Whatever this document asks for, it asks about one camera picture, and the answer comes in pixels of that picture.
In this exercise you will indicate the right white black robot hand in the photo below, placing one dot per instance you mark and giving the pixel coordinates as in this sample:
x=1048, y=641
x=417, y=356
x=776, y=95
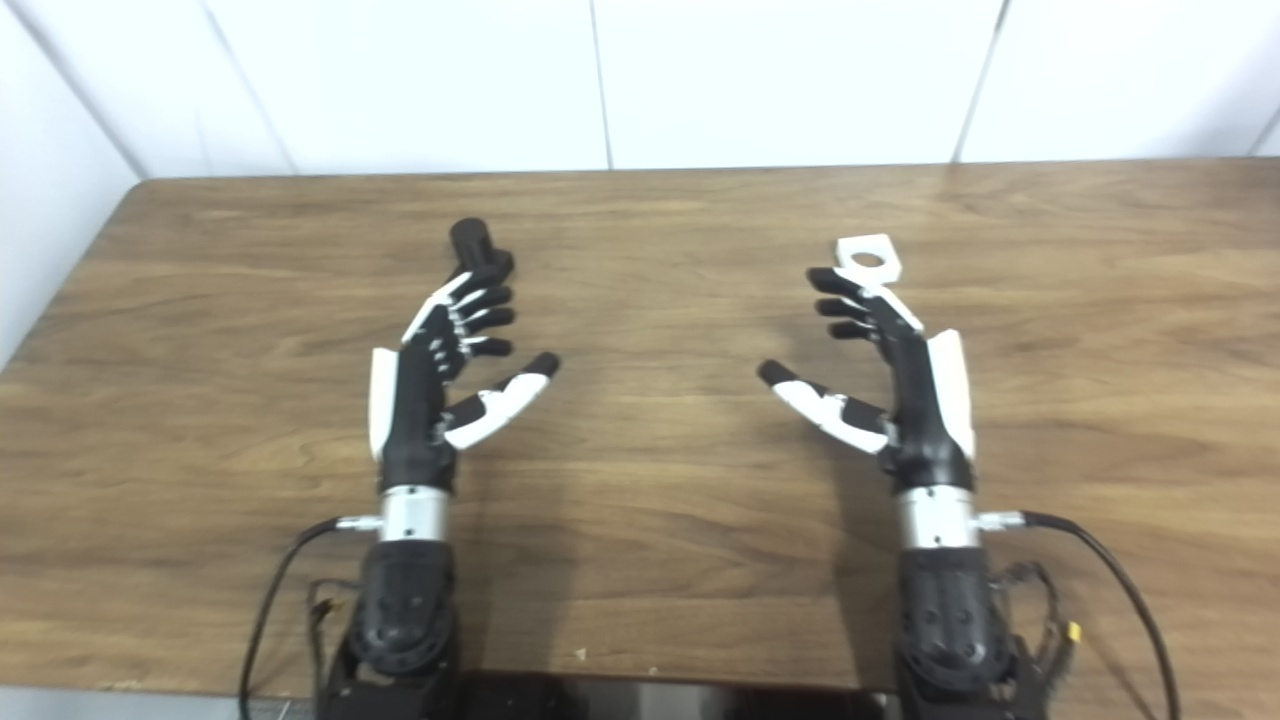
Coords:
x=925, y=410

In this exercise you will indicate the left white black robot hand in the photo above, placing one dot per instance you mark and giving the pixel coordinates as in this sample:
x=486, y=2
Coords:
x=415, y=400

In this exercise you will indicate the black peg with square base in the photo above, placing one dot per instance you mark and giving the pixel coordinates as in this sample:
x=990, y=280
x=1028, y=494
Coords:
x=468, y=238

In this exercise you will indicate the white square piece with hole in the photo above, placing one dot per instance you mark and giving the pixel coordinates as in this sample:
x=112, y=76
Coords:
x=850, y=248

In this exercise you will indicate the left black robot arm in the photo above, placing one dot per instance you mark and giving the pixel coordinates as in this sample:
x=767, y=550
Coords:
x=405, y=600

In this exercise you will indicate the black robot torso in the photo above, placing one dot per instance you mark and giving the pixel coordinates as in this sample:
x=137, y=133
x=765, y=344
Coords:
x=650, y=702

